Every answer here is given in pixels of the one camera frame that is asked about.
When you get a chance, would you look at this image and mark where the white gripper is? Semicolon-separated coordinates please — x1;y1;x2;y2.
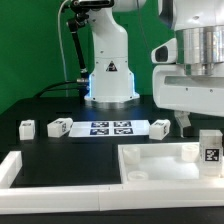
153;63;224;138

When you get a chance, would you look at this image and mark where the white square table top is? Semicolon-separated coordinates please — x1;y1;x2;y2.
118;142;224;183

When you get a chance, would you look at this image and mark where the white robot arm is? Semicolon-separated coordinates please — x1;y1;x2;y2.
88;0;224;121

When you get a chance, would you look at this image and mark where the white fiducial marker sheet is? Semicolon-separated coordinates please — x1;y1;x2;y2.
69;120;150;137

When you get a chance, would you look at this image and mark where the white U-shaped obstacle fence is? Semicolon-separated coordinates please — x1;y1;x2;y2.
0;151;224;214

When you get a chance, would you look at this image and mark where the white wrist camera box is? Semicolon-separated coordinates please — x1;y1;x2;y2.
151;38;177;64

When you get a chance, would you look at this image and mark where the black cable on table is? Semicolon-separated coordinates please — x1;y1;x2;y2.
33;78;91;99

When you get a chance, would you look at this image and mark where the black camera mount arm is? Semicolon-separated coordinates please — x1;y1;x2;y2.
62;0;114;78

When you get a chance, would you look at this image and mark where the grey hanging cable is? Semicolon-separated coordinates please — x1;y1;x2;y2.
57;0;70;98

